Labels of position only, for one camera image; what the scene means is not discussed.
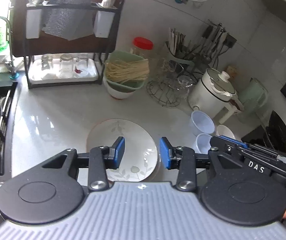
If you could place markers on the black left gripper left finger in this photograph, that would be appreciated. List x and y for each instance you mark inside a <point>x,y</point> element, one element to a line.
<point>98,160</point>

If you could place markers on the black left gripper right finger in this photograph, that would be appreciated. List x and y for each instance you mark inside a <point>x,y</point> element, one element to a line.
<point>186,161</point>

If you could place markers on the light blue plastic bowl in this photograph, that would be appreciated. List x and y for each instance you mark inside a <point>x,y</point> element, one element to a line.
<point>201,123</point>

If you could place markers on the white leaf-patterned plate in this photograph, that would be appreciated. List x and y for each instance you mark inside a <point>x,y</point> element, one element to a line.
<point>141,155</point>

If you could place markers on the white ceramic bowl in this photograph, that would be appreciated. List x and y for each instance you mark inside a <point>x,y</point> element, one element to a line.
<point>225,131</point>

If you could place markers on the white bowl under strainer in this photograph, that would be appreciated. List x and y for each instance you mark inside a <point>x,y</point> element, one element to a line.
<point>115,93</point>

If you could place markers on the white electric cooking pot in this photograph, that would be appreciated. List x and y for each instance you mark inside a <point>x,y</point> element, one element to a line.
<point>212,93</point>

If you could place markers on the green strainer basket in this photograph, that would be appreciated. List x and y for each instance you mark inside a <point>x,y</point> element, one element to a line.
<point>127,57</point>

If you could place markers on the green kettle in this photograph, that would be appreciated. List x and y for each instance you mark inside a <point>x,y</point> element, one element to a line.
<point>253,97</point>

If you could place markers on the dry noodle bundle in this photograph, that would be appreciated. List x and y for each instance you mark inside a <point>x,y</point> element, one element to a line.
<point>121,72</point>

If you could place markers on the clear drinking glass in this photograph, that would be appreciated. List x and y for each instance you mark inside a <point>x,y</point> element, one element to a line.
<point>66,66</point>
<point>81,65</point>
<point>47,62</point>

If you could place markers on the clear drinking glass middle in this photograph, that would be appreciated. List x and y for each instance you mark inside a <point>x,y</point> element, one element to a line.
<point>66,66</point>

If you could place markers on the white drain tray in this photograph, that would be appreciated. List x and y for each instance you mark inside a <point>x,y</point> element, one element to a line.
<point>37,76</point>

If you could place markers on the green chopstick holder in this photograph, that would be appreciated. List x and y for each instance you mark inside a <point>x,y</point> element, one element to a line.
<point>170,57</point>

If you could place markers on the clear drinking glass left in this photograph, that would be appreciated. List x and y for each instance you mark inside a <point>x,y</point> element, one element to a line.
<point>47,62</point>

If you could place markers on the red-lidded clear jar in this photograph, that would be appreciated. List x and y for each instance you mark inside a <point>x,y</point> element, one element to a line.
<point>142,47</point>

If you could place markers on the black metal dish rack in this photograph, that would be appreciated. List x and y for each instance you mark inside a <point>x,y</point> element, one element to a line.
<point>69,24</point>

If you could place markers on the chrome sink faucet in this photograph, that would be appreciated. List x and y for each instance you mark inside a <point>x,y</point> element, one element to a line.
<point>9,64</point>

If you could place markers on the brown wooden cutting board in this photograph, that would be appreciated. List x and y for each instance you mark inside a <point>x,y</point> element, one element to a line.
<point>21,46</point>

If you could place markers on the wire glass holder rack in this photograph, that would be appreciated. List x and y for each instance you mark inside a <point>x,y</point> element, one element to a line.
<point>169,86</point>

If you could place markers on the black wall power outlet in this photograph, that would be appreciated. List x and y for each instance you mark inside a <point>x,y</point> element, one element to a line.
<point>230,41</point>

